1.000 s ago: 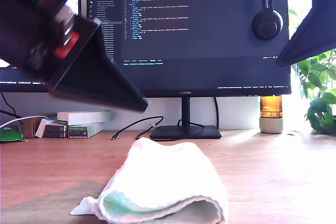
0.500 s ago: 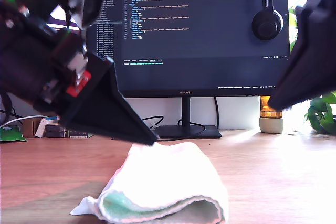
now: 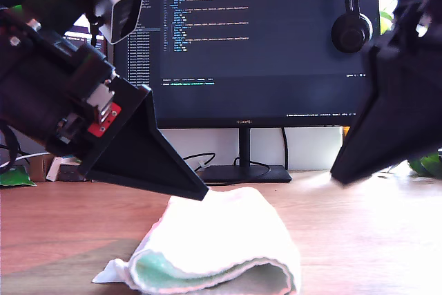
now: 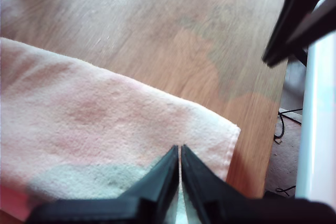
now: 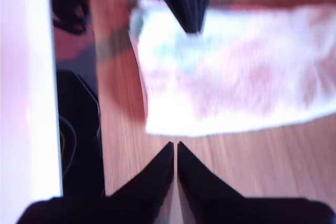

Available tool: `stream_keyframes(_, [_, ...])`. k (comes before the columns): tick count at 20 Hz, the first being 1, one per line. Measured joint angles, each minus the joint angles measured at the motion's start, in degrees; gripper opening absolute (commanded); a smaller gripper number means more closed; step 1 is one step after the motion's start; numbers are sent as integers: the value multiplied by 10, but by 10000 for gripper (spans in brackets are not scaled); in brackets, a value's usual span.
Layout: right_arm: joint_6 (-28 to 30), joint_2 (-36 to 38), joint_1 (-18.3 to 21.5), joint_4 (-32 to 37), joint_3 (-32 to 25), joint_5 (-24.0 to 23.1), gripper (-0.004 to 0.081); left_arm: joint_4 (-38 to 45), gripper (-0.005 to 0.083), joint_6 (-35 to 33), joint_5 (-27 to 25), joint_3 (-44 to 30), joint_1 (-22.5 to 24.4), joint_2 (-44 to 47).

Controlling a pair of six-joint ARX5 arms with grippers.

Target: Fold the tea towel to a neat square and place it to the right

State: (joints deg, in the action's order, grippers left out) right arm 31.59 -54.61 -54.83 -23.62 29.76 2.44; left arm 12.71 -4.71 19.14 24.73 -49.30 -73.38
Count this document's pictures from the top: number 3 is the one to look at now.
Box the black monitor power cable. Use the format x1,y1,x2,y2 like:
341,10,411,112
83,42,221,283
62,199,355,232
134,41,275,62
280,128,290,171

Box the green leafy houseplant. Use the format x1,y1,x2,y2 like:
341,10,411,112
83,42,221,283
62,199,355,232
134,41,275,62
379,6,442,178

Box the black Huawei computer monitor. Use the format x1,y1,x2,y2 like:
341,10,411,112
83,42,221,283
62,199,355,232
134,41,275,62
103,0,381,184

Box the brown cardboard box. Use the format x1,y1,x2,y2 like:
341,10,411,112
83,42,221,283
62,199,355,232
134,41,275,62
28,155,55,182

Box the dark brown small box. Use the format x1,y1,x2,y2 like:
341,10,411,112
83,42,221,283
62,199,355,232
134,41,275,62
59,165,86,182

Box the black monitor signal cable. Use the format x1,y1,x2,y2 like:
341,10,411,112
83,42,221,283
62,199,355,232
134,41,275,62
233,155,271,175

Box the black desk cable with plug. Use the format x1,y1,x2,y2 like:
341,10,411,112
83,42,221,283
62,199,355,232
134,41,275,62
182,152,217,172

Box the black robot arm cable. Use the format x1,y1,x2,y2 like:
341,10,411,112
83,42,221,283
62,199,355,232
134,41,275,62
0,124,22,175

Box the black over-ear headphones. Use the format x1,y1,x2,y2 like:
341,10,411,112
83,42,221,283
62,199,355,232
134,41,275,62
329,0,374,55

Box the white teal small box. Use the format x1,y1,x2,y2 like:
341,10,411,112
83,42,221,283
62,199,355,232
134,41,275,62
46,155,82,182

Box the white cable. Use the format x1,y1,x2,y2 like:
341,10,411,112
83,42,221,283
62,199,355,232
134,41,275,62
0,151,51,170

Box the green foil packet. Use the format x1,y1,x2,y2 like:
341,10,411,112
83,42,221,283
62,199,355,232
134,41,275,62
0,165,37,188

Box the pink white checked tea towel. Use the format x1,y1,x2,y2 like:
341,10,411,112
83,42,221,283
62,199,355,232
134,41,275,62
91,186,302,295

